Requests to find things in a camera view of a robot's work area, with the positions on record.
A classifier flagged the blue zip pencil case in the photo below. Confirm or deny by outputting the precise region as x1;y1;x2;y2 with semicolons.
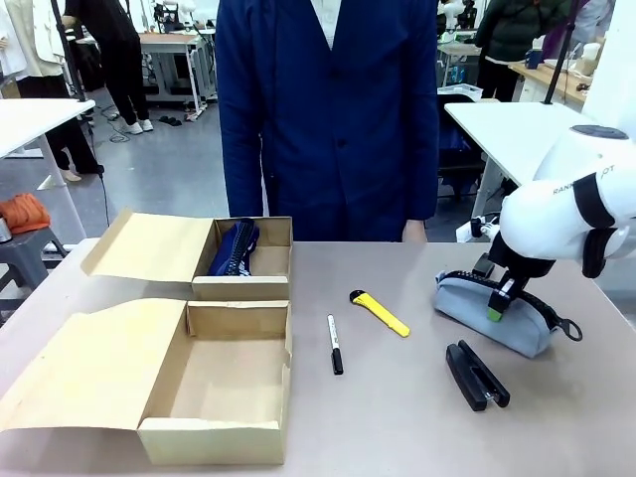
207;217;260;278

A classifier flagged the black tripod pole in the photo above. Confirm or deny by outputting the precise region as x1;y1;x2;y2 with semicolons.
49;0;111;231

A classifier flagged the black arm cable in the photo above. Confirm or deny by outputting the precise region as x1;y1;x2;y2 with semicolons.
572;172;622;280

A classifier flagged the person in blue coat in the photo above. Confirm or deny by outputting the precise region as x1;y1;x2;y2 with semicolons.
215;0;440;244

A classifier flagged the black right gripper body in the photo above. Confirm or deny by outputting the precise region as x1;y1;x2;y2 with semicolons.
489;233;557;300

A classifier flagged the white table with round corner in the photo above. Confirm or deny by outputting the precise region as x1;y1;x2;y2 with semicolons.
0;97;97;240

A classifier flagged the small cardboard box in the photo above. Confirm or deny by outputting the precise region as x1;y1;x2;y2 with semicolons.
80;207;295;302

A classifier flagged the grey stool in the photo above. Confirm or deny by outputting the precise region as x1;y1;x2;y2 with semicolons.
0;230;70;327

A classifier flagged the grey zip pencil case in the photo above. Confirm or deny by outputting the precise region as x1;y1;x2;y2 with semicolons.
432;269;583;359

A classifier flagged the person in dark green jacket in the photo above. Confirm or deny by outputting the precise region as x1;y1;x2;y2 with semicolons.
473;0;573;104

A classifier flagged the person in black clothes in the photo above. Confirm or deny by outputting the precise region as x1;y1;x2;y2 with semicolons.
61;0;156;135

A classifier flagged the white background workbench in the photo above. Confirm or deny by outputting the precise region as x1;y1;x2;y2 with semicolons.
137;30;219;122

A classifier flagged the wooden background table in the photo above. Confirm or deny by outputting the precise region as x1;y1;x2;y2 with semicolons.
510;34;606;106

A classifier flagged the black stapler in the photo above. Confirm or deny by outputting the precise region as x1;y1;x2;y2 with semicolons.
445;339;512;413

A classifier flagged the white black-capped marker pen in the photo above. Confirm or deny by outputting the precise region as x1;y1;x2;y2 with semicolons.
326;313;345;376

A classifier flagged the person in white coat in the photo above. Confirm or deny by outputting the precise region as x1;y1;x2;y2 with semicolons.
0;0;106;184

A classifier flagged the person's left hand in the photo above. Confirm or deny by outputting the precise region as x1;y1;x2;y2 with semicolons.
400;219;428;244

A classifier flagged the white table with angled legs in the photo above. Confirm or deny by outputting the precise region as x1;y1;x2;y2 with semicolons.
443;100;590;223

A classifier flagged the yellow utility knife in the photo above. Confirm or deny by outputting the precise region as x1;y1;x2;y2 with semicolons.
349;289;412;339

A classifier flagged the black slanted stand pole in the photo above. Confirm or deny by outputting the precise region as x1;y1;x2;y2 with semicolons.
543;0;583;106

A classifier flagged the orange cloth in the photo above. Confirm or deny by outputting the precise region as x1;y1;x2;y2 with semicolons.
0;192;53;236

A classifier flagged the large cardboard box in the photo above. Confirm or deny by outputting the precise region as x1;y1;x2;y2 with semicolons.
0;297;295;467

